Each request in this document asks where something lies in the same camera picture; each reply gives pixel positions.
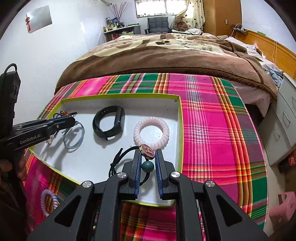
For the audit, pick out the yellow shallow cardboard box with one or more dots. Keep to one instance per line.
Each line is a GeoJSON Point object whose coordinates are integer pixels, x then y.
{"type": "Point", "coordinates": [81, 155]}

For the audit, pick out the brown teddy bear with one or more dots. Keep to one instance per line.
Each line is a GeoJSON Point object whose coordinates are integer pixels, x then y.
{"type": "Point", "coordinates": [179, 24]}

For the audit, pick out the dried branch bouquet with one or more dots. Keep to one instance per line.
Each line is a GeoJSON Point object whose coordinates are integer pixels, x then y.
{"type": "Point", "coordinates": [118, 10]}

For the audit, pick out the grey armchair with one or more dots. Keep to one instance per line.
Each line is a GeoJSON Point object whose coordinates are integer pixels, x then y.
{"type": "Point", "coordinates": [157, 25]}

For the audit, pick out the wooden headboard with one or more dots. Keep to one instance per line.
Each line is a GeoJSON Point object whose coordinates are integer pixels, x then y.
{"type": "Point", "coordinates": [275, 52]}

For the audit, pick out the pink crystal bead strand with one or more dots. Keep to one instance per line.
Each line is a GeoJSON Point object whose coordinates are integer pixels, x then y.
{"type": "Point", "coordinates": [51, 138]}

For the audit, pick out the pink plastic stool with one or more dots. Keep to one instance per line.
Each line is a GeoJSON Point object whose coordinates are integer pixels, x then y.
{"type": "Point", "coordinates": [286, 209]}

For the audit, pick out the cluttered wall shelf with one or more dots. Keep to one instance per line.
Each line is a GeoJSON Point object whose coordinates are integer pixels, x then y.
{"type": "Point", "coordinates": [115, 29]}

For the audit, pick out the pink green plaid tablecloth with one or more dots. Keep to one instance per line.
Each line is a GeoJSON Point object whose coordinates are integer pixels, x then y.
{"type": "Point", "coordinates": [219, 137]}

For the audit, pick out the wooden wardrobe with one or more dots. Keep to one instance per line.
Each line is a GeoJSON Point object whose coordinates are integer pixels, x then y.
{"type": "Point", "coordinates": [221, 16]}

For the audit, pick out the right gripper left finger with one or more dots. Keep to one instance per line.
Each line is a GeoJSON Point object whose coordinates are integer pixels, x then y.
{"type": "Point", "coordinates": [93, 211]}

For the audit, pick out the grey wall panel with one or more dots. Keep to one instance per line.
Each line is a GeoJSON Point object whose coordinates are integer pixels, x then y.
{"type": "Point", "coordinates": [38, 18]}

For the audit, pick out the patterned window curtain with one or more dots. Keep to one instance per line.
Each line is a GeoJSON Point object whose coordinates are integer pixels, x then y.
{"type": "Point", "coordinates": [195, 14]}

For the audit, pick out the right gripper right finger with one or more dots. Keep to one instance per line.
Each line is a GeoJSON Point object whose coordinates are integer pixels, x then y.
{"type": "Point", "coordinates": [203, 210]}

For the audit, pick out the black fitness wristband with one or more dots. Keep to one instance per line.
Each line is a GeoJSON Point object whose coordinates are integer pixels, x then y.
{"type": "Point", "coordinates": [109, 122]}

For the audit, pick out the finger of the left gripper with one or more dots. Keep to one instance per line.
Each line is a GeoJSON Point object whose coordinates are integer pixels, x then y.
{"type": "Point", "coordinates": [50, 126]}

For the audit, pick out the brown fleece bed blanket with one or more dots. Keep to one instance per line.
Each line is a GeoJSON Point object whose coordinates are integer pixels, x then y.
{"type": "Point", "coordinates": [170, 53]}

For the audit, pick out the grey bedside drawer cabinet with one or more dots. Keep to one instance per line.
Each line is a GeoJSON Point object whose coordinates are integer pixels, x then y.
{"type": "Point", "coordinates": [278, 128]}

